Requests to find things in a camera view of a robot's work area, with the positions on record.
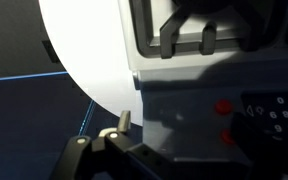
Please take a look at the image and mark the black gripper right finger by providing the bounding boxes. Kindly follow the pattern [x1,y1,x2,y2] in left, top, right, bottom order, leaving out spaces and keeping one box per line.
[229,111,288,180]

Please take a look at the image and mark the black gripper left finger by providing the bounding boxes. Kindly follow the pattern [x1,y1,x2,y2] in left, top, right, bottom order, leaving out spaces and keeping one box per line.
[48,109,173,180]

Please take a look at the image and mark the small orange button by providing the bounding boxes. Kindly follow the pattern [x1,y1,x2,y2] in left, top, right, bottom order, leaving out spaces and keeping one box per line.
[219,128,236,146]
[214,99,234,116]

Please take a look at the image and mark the grey toy stove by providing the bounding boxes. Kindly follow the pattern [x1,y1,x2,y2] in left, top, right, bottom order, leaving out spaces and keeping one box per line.
[117,0,288,180]

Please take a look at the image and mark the black keypad display panel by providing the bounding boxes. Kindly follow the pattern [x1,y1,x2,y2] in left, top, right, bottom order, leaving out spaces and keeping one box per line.
[240,90,288,151]

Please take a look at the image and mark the black burner grate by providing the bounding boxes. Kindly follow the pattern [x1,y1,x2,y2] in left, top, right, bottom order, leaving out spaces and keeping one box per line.
[128,0,288,60]

